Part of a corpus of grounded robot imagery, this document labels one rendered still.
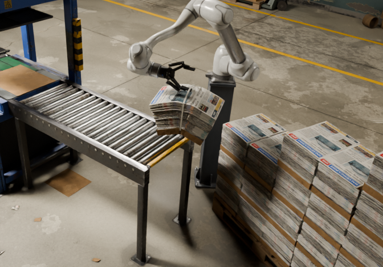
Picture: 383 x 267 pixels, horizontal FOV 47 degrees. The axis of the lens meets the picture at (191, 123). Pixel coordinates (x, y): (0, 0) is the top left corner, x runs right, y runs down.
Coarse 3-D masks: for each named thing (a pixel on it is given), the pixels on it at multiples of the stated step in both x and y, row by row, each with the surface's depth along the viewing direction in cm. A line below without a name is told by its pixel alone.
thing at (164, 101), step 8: (168, 88) 291; (160, 96) 282; (168, 96) 278; (176, 96) 276; (152, 104) 274; (160, 104) 272; (168, 104) 271; (152, 112) 277; (160, 112) 275; (168, 112) 274; (176, 112) 272; (160, 120) 279; (168, 120) 277; (176, 120) 275; (160, 128) 281; (168, 128) 279
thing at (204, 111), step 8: (200, 96) 280; (208, 96) 284; (216, 96) 289; (192, 104) 268; (200, 104) 272; (208, 104) 277; (216, 104) 281; (192, 112) 269; (200, 112) 268; (208, 112) 269; (216, 112) 274; (192, 120) 272; (200, 120) 271; (208, 120) 269; (184, 128) 276; (192, 128) 275; (200, 128) 273; (208, 128) 272; (200, 136) 276
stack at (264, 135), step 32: (224, 128) 323; (256, 128) 320; (224, 160) 333; (256, 160) 300; (224, 192) 345; (256, 192) 307; (288, 192) 280; (256, 224) 317; (288, 224) 285; (320, 224) 262; (256, 256) 325; (288, 256) 293; (320, 256) 267
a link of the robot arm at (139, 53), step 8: (184, 16) 283; (192, 16) 283; (176, 24) 282; (184, 24) 283; (160, 32) 270; (168, 32) 274; (176, 32) 280; (152, 40) 264; (160, 40) 268; (136, 48) 255; (144, 48) 257; (152, 48) 265; (136, 56) 255; (144, 56) 258; (136, 64) 263; (144, 64) 265
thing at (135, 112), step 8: (64, 80) 368; (80, 88) 358; (88, 88) 359; (96, 96) 349; (104, 96) 349; (120, 104) 340; (128, 112) 335; (136, 112) 332; (152, 120) 324; (184, 136) 311; (184, 144) 314; (192, 144) 312
